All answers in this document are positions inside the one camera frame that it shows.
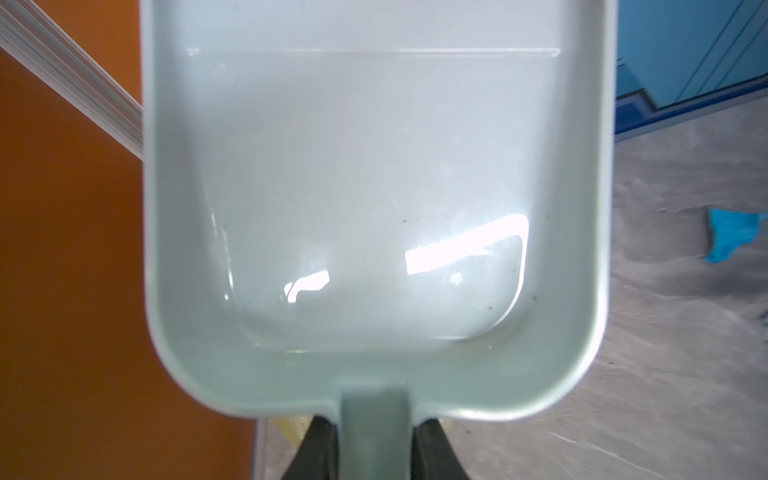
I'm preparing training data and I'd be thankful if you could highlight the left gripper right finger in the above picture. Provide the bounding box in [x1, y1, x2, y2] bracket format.
[411, 419, 469, 480]

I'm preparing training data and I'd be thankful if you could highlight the blue paper scrap far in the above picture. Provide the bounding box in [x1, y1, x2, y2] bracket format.
[705, 208, 767, 264]

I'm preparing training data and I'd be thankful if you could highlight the left aluminium corner post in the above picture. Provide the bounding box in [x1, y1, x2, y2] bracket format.
[1, 1, 143, 159]

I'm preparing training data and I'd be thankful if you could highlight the teal dustpan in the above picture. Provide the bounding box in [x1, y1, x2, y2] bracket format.
[140, 1, 618, 479]

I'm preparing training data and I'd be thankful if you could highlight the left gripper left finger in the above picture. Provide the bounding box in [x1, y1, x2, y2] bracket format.
[281, 416, 338, 480]

